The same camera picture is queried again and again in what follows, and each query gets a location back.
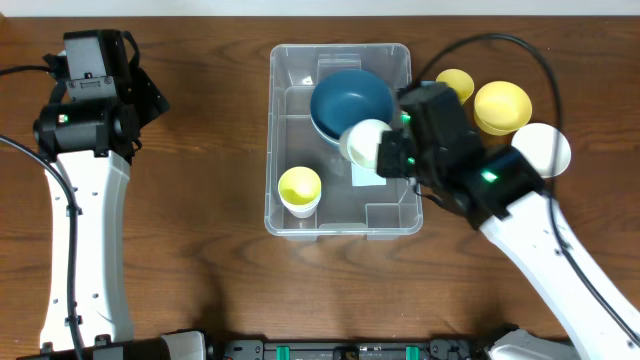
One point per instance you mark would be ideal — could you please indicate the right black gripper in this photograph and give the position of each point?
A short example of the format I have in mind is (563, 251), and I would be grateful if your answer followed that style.
(392, 154)

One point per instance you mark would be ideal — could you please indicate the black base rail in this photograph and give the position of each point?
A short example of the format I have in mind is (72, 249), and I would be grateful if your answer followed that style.
(354, 349)

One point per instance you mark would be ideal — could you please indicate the clear plastic storage bin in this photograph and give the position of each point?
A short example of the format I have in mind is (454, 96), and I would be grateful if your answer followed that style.
(375, 212)

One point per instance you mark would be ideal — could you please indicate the yellow cup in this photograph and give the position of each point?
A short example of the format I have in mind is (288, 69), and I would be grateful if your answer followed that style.
(299, 186)
(460, 81)

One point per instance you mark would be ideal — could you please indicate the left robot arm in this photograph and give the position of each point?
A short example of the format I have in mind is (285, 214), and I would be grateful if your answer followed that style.
(87, 135)

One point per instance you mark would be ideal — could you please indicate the dark blue bowl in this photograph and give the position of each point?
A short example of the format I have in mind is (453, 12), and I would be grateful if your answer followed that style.
(347, 97)
(331, 141)

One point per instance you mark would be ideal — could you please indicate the white small bowl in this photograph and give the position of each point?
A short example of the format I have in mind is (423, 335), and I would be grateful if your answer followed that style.
(545, 148)

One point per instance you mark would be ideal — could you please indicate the cream cup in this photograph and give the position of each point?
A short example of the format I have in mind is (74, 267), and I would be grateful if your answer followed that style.
(359, 144)

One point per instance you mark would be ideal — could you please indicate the yellow small bowl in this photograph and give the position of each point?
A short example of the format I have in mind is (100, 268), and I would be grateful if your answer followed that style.
(501, 108)

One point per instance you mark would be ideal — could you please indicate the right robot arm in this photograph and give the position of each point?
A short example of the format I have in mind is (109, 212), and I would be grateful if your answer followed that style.
(501, 195)

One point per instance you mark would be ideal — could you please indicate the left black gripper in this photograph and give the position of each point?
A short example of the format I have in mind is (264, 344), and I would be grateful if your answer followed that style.
(150, 93)

